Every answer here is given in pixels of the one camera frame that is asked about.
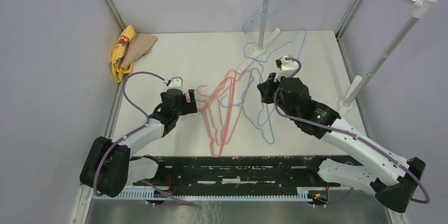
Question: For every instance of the beige cloth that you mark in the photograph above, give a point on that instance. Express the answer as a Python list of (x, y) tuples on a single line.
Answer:
[(141, 44)]

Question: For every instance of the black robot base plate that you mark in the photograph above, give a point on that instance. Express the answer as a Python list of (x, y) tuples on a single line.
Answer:
[(236, 175)]

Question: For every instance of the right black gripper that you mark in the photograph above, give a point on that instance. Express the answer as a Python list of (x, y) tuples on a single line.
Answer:
[(267, 86)]

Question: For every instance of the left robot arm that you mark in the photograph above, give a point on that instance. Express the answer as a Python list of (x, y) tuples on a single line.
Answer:
[(109, 162)]

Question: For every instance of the white clothes rack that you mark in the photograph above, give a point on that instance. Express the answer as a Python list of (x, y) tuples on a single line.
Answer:
[(421, 8)]

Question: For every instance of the yellow patterned cloth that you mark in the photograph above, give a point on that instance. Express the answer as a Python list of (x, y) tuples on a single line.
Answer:
[(118, 54)]

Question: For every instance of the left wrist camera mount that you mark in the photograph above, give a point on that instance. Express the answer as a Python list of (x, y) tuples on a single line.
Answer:
[(175, 82)]

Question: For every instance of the white slotted cable duct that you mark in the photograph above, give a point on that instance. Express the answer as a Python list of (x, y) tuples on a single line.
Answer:
[(150, 194)]

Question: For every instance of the pink wire hanger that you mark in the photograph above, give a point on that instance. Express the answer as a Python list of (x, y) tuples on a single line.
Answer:
[(236, 83), (222, 112), (218, 138)]

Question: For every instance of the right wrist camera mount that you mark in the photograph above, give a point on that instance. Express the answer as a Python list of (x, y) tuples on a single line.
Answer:
[(288, 67)]

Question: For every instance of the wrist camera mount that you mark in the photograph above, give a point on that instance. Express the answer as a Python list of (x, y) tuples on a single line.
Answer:
[(175, 82), (288, 67)]

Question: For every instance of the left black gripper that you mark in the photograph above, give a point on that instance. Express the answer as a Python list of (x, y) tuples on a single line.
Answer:
[(189, 107)]

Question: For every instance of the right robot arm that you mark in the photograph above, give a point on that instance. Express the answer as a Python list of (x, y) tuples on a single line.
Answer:
[(390, 178)]

